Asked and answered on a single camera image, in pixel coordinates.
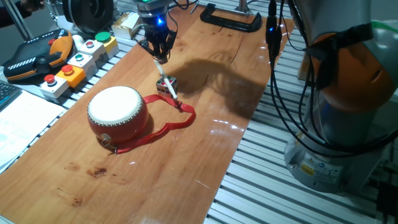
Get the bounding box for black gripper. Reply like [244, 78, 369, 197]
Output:
[139, 14, 178, 63]

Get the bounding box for white drumstick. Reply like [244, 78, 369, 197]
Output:
[154, 60, 179, 101]

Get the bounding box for red drum white skin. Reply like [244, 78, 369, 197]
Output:
[86, 85, 150, 146]

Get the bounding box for person hand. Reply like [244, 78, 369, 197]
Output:
[21, 0, 45, 12]

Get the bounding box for rubik's cube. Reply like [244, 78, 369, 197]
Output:
[155, 75, 178, 99]

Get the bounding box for gold cardboard box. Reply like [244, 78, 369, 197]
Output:
[111, 11, 142, 40]

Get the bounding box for yellow box big green button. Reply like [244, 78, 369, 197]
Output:
[95, 31, 120, 60]

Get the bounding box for white box small red button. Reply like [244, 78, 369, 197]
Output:
[76, 39, 108, 68]

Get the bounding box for black c-clamp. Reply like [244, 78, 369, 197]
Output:
[189, 0, 263, 33]

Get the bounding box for white box small green button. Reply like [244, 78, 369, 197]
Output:
[67, 52, 99, 80]

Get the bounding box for black round spool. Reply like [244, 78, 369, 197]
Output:
[62, 0, 114, 35]

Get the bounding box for yellow box red button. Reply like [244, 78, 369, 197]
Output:
[55, 64, 86, 88]

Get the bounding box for wood grain table mat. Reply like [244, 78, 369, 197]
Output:
[0, 0, 295, 224]

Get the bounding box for white box red mushroom button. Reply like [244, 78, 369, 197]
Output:
[39, 73, 70, 100]

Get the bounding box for black orange teach pendant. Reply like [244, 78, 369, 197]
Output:
[2, 28, 74, 82]

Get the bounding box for white paper sheets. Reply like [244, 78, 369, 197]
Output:
[0, 90, 67, 174]

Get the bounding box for black keyboard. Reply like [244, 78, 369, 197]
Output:
[0, 81, 22, 111]

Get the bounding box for red drum strap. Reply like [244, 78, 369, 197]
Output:
[115, 94, 197, 155]

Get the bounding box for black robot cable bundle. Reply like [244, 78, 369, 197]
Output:
[265, 0, 398, 156]

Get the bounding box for grey metal frame bar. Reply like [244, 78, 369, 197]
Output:
[43, 0, 60, 29]
[2, 0, 34, 40]

